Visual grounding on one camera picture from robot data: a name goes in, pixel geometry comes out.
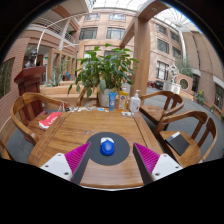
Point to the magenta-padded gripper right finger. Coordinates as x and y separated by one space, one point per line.
166 166

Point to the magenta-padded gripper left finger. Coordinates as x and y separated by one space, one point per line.
56 166

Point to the blue and white computer mouse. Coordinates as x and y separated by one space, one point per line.
107 148

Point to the round dark grey mouse pad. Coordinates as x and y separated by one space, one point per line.
121 150

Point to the black flat box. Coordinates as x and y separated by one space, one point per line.
178 144

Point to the wooden round-back armchair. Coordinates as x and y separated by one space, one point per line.
186 115
33 96
150 111
81 96

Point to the dark key bunch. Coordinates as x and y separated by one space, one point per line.
67 109

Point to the small white wrapped packet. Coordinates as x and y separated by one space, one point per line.
126 113

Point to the white pump bottle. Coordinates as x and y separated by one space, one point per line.
135 105

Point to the small light blue card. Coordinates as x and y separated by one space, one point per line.
100 109

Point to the long wooden planter box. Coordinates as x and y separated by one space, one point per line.
56 91

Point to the potted yellow flower plant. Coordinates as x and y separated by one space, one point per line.
200 98

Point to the yellow liquid soap bottle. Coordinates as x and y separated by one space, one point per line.
123 100

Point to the leafy plant in white pot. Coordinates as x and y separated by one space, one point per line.
103 98

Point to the blue squeeze tube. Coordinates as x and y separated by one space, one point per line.
112 101

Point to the dark red wooden podium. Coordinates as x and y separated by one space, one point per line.
30 75

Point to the dark bust statue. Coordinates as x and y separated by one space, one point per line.
31 60

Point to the white sculpture on pedestal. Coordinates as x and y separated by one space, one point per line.
172 86

